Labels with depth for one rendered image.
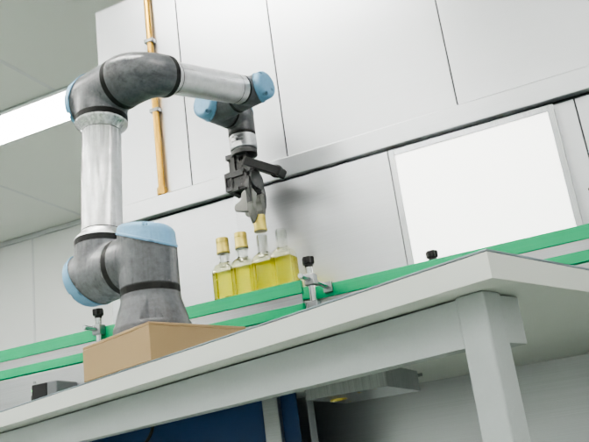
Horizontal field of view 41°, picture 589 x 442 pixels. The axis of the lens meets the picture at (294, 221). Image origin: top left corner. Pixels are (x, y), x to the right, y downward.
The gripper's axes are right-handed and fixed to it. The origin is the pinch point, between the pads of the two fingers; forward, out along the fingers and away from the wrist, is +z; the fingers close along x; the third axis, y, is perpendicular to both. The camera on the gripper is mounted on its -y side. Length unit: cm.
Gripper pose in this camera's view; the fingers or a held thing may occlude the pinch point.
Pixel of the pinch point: (259, 218)
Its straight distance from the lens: 207.3
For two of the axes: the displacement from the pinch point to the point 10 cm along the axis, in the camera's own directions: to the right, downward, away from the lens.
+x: -4.3, -2.3, -8.7
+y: -8.9, 2.4, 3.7
